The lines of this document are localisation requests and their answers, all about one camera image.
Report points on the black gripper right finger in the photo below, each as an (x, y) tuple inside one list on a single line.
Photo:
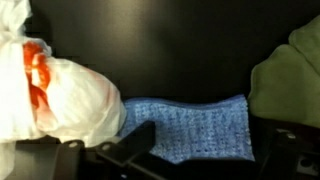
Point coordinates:
[(290, 158)]

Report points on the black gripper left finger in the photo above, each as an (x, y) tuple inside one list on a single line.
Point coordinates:
[(72, 154)]

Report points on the white plastic bag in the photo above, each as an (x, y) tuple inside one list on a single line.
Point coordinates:
[(43, 95)]

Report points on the blue sponge cloth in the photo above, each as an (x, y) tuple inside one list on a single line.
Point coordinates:
[(188, 131)]

